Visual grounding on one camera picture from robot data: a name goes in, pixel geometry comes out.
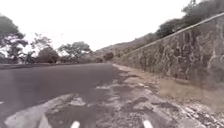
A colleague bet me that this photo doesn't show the worn white painted line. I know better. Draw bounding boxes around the worn white painted line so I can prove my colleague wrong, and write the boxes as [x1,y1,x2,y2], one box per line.
[0,93,88,128]

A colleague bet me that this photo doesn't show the sandy dirt verge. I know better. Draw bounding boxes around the sandy dirt verge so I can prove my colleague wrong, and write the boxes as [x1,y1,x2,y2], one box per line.
[113,63,224,114]

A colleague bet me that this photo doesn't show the row of trees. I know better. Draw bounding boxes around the row of trees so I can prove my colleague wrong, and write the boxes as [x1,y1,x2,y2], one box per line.
[0,14,94,65]

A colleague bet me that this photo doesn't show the grey asphalt road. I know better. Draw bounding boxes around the grey asphalt road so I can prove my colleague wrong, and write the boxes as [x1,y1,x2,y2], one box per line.
[0,62,224,128]

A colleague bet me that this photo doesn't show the stone retaining wall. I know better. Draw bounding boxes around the stone retaining wall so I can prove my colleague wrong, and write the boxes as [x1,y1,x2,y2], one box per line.
[113,12,224,89]

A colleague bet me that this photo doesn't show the bushy hillside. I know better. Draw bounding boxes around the bushy hillside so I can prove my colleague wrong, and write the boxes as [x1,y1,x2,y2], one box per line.
[93,32,158,63]

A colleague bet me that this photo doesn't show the trees above wall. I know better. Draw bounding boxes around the trees above wall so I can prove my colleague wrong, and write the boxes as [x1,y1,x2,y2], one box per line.
[154,0,224,39]

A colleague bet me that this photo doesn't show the robot's own part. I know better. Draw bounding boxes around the robot's own part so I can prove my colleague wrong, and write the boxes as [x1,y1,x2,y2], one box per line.
[70,120,81,128]
[142,119,154,128]

